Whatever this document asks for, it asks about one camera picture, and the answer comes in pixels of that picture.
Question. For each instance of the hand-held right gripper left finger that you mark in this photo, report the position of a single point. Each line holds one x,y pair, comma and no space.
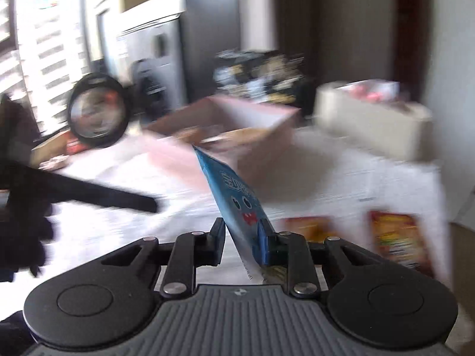
217,241

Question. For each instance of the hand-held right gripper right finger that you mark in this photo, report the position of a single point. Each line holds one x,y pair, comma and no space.
264,244

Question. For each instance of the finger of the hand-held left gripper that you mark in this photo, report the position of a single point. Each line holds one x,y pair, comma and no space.
111,197

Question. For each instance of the light blue snack packet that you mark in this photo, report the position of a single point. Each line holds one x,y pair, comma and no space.
233,193

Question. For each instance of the pink cardboard box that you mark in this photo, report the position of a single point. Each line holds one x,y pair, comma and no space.
174,159

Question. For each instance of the person's left forearm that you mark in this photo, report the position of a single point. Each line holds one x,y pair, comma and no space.
11,335

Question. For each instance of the person's left hand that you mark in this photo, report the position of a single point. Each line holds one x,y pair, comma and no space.
26,237

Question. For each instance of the wooden window sill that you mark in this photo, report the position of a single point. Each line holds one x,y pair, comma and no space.
48,148

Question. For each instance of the red yellow snack packet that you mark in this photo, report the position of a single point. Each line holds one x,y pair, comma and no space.
400,241
310,228

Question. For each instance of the orange packet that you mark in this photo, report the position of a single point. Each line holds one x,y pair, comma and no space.
74,146

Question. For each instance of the black framed window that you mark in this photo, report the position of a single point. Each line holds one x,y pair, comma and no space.
48,44

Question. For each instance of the grey washing machine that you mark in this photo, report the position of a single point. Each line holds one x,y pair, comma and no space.
148,44

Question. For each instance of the beige oval container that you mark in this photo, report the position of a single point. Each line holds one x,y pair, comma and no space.
371,126

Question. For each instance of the large black snack bag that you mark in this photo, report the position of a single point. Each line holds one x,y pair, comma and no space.
259,74

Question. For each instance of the tall black panel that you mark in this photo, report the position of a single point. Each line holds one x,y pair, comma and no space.
211,26

